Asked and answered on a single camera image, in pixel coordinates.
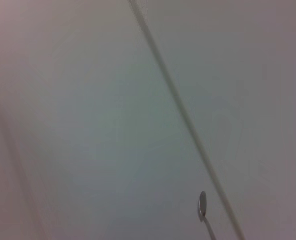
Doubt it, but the metal spoon with pink handle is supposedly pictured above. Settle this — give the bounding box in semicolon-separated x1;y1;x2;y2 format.
197;190;217;240

